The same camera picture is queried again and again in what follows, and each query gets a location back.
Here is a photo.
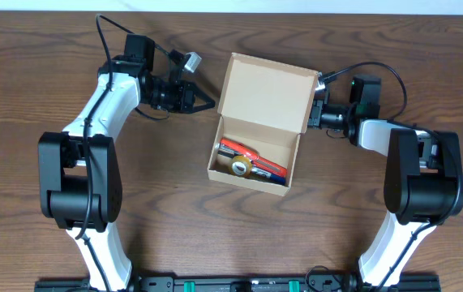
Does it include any cardboard box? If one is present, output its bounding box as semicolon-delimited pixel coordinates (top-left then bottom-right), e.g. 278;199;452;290
207;53;321;196

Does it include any yellow tape roll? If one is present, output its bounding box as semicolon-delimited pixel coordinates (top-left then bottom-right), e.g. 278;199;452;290
229;156;252;178

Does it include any blue cap white marker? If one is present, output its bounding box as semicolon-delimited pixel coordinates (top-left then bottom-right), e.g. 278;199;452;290
251;166;285;185

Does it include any orange utility knife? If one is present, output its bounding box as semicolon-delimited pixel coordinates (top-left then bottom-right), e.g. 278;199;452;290
252;157;287;178

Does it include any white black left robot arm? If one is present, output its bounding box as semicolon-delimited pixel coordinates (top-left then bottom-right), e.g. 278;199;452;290
38;53;215;291

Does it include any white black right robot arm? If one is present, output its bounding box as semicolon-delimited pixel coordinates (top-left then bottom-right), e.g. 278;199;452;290
307;100;463;291

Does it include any black aluminium mounting rail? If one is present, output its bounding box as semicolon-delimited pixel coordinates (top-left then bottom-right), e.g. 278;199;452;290
33;273;442;292

